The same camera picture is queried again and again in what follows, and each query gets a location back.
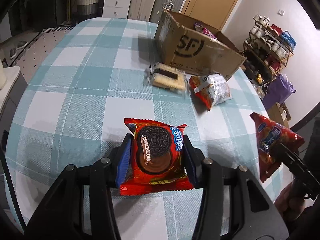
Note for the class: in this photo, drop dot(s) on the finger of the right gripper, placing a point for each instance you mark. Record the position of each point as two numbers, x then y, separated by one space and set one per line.
285 156

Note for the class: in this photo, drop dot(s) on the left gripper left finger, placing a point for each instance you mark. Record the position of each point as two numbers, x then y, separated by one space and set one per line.
78 205

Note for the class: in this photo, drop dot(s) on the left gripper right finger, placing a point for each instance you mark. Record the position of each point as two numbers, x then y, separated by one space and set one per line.
234 205

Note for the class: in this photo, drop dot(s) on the red corn snack bag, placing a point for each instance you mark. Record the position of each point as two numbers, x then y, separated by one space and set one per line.
268 134

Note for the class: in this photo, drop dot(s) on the red Oreo pie packet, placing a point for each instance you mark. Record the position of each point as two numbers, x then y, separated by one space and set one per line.
156 158

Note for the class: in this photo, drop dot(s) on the red silver chip bag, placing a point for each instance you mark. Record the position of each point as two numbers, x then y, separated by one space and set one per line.
211 90

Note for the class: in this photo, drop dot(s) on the person's right hand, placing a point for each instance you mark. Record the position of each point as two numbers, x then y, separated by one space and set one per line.
289 207

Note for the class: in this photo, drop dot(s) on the small cardboard box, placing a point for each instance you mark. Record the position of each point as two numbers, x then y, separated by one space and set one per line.
280 114

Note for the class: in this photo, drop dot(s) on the shoe rack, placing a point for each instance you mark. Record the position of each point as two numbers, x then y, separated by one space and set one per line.
269 49

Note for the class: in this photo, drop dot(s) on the plaid teal tablecloth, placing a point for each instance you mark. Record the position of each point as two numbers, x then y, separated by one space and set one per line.
73 110

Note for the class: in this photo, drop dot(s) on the cream wafer biscuit packet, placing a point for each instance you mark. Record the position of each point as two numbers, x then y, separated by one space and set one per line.
166 77

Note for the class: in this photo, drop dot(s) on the dotted floor rug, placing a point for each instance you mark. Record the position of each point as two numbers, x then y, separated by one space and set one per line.
40 45

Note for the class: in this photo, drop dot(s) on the cardboard SF shipping box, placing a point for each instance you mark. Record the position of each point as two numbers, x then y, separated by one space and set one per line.
180 46

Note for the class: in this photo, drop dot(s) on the silver suitcase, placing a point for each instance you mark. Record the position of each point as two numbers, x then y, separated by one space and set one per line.
167 1

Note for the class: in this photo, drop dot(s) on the woven laundry basket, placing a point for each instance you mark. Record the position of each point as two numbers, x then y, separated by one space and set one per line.
87 8

